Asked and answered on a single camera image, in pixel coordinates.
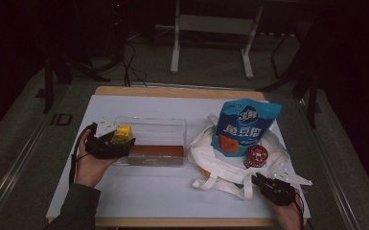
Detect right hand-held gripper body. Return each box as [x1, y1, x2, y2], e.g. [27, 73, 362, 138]
[261, 167, 313, 207]

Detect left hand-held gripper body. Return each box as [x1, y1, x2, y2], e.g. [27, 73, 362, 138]
[84, 116, 132, 160]

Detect yellow block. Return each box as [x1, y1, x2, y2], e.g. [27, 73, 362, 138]
[111, 125, 134, 145]

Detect red round tin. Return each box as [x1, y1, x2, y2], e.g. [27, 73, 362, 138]
[242, 144, 269, 169]

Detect orange-brown cardboard box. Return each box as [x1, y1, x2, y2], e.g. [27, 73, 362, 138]
[129, 145, 186, 158]

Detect clear plastic container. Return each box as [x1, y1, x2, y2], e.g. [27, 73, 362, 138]
[113, 116, 187, 168]

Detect white tote bag orange green print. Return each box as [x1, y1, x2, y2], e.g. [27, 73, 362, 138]
[187, 112, 293, 201]

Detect person's left hand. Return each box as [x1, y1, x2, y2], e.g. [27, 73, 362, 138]
[75, 135, 120, 188]

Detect person's right hand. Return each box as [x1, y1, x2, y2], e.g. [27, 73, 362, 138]
[269, 193, 305, 230]

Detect blue snack bag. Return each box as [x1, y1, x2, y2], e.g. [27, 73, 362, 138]
[211, 98, 283, 158]

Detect black metal stand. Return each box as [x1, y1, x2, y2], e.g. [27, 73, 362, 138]
[258, 32, 322, 129]
[42, 52, 111, 115]

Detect grey desk with white legs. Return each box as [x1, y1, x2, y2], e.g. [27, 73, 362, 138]
[170, 0, 265, 80]

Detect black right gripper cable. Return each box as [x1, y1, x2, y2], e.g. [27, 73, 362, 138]
[295, 191, 314, 230]

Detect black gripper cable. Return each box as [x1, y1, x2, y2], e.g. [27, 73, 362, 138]
[69, 122, 97, 187]
[295, 191, 314, 230]

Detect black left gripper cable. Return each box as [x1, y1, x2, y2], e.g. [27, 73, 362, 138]
[69, 122, 97, 187]

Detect black floor bracket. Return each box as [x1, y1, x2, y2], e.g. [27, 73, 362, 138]
[50, 112, 74, 127]

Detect black floor cables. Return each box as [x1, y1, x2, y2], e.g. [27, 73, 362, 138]
[120, 40, 149, 87]

